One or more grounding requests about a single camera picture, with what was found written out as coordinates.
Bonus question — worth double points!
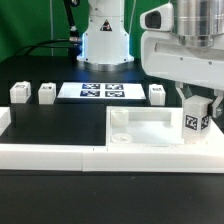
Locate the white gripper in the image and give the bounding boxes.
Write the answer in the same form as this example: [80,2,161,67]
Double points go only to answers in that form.
[140,3,224,118]

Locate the white square table top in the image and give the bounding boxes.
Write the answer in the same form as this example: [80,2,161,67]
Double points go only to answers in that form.
[105,106,224,156]

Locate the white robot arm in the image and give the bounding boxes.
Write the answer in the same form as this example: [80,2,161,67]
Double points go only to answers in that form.
[78,0,224,117]

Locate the white marker sheet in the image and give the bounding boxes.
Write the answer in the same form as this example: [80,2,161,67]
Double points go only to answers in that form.
[58,82,145,100]

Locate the white U-shaped fence wall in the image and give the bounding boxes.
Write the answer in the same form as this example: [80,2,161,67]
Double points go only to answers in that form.
[0,106,224,174]

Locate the black cables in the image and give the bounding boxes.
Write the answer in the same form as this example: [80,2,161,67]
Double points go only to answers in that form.
[13,37,83,57]

